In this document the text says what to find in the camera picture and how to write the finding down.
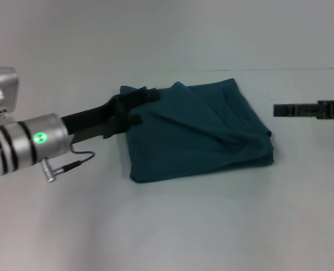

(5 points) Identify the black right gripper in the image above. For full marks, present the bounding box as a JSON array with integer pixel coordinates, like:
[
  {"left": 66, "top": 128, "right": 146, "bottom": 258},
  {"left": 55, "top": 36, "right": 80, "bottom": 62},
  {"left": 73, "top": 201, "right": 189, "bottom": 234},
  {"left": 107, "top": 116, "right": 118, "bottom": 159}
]
[{"left": 273, "top": 99, "right": 334, "bottom": 121}]

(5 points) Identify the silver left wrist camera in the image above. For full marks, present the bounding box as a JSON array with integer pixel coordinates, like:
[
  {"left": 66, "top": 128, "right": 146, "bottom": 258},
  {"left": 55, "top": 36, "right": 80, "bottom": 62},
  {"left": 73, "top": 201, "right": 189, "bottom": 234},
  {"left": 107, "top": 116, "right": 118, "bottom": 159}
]
[{"left": 0, "top": 67, "right": 21, "bottom": 125}]

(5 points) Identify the dark red left gripper cable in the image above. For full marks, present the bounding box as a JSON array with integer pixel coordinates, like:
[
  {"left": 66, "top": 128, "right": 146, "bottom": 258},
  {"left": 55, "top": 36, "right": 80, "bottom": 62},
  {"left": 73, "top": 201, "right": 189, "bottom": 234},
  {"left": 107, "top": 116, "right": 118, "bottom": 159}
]
[{"left": 39, "top": 150, "right": 97, "bottom": 183}]

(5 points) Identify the teal blue shirt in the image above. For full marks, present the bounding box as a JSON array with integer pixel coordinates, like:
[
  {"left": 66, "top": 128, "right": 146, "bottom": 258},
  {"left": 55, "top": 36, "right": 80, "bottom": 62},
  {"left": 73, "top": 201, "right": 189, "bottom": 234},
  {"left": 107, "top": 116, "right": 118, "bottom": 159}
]
[{"left": 118, "top": 78, "right": 275, "bottom": 185}]

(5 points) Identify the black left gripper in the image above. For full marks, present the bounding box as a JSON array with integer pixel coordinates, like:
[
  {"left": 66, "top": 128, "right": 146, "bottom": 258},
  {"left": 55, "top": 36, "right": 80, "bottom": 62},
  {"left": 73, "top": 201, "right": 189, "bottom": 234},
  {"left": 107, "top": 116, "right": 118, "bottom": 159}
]
[{"left": 60, "top": 86, "right": 161, "bottom": 143}]

